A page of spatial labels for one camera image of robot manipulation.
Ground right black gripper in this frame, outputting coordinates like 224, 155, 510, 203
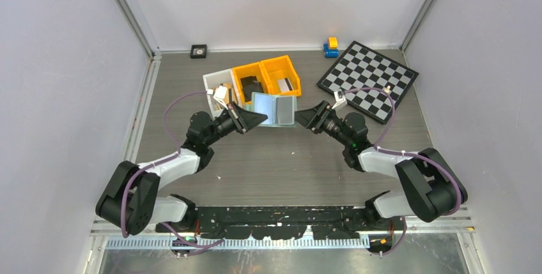
290, 100, 352, 148

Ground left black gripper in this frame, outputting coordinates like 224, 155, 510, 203
205, 102, 267, 146

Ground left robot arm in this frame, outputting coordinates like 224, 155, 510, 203
95, 103, 268, 237

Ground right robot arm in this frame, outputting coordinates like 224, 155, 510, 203
294, 101, 468, 230

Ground brown cards in white bin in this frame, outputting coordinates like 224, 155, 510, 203
213, 83, 237, 110

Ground white card with stripe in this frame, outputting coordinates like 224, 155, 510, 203
277, 78, 293, 93

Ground black wallet in bin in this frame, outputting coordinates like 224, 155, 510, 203
240, 76, 264, 102

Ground white storage bin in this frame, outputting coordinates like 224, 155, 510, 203
202, 68, 243, 117

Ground middle orange storage bin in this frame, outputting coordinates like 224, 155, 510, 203
233, 61, 272, 106

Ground orange storage bin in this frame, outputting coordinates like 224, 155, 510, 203
261, 55, 302, 97
233, 61, 272, 106

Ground right orange storage bin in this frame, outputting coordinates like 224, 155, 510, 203
261, 55, 302, 97

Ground black white chessboard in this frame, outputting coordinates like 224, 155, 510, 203
316, 41, 419, 124

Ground small black square box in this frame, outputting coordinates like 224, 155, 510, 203
190, 44, 208, 59

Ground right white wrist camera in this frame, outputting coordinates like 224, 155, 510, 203
332, 89, 347, 111

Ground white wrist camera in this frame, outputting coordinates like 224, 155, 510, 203
332, 89, 347, 111
206, 85, 230, 110

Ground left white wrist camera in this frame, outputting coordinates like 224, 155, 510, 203
206, 85, 230, 110

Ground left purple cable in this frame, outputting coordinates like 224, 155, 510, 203
120, 91, 228, 258

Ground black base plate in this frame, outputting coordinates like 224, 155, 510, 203
156, 206, 404, 240

